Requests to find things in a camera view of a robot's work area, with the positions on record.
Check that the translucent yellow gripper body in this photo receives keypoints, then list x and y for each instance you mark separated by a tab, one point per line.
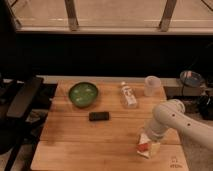
153	148

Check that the red pepper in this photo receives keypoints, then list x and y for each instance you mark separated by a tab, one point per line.
143	147

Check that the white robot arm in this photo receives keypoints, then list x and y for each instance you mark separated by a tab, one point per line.
171	114

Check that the green ceramic bowl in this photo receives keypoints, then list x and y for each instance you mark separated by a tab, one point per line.
83	94

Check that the clear plastic bottle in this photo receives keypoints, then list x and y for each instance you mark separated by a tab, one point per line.
129	99

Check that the translucent plastic cup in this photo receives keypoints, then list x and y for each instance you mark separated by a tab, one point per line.
151	85

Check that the black rectangular block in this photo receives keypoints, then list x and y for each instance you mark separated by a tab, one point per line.
98	116

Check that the round dark dish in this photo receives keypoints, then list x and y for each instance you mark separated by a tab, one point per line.
191	79

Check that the black office chair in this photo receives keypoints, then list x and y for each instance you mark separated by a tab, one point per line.
14	128

